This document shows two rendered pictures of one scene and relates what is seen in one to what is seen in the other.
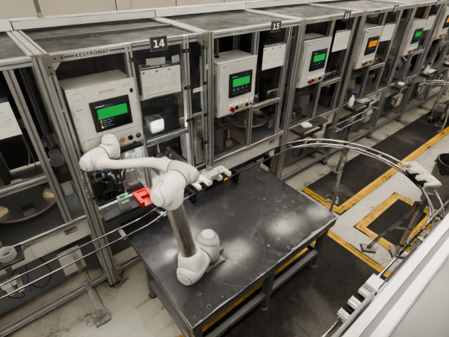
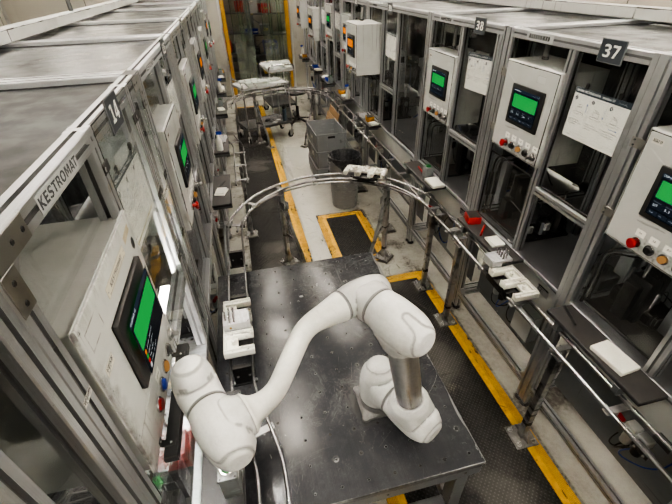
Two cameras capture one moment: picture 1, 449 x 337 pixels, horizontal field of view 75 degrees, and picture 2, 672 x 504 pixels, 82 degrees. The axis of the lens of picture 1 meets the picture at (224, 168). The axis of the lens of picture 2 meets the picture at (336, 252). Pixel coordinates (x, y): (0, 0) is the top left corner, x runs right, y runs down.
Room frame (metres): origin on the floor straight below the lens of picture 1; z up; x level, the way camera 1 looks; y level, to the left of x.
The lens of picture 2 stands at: (1.03, 1.11, 2.29)
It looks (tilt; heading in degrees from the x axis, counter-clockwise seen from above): 36 degrees down; 297
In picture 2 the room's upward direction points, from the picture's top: 2 degrees counter-clockwise
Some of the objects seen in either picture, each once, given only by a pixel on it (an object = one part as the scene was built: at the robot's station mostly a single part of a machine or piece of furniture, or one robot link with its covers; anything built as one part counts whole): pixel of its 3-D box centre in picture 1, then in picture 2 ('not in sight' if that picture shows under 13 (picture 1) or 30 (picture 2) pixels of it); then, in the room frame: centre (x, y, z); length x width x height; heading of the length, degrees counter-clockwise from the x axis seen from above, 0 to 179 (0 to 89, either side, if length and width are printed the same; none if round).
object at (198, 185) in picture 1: (210, 179); (239, 329); (2.10, 0.12, 0.84); 0.36 x 0.14 x 0.10; 130
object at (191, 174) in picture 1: (184, 173); (366, 295); (1.37, 0.23, 1.44); 0.18 x 0.14 x 0.13; 65
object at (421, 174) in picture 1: (419, 176); (365, 174); (2.23, -1.83, 0.84); 0.37 x 0.14 x 0.10; 8
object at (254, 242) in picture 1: (231, 222); (319, 349); (1.75, -0.07, 0.66); 1.50 x 1.06 x 0.04; 130
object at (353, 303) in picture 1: (365, 305); (506, 279); (0.94, -0.84, 0.84); 0.37 x 0.14 x 0.10; 130
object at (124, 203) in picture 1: (123, 201); (227, 476); (1.64, 0.74, 0.97); 0.08 x 0.08 x 0.12; 40
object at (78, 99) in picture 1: (102, 112); (86, 345); (1.83, 0.83, 1.60); 0.42 x 0.29 x 0.46; 130
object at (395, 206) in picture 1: (397, 220); (350, 235); (2.48, -2.04, 0.01); 1.00 x 0.55 x 0.01; 130
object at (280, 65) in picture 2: not in sight; (279, 87); (5.59, -5.54, 0.48); 0.84 x 0.58 x 0.97; 138
